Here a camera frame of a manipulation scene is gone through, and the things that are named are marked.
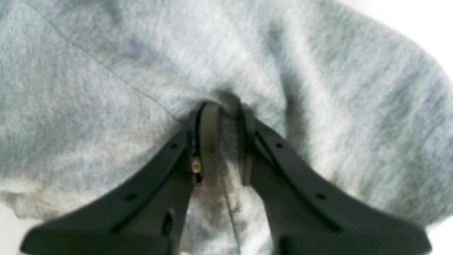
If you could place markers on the grey t-shirt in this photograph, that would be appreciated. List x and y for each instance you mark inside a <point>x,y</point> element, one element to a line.
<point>91,89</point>

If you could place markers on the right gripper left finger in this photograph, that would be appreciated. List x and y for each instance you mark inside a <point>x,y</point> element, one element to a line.
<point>146,214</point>

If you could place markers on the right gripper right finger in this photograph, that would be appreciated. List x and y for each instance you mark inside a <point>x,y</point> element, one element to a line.
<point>307,215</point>

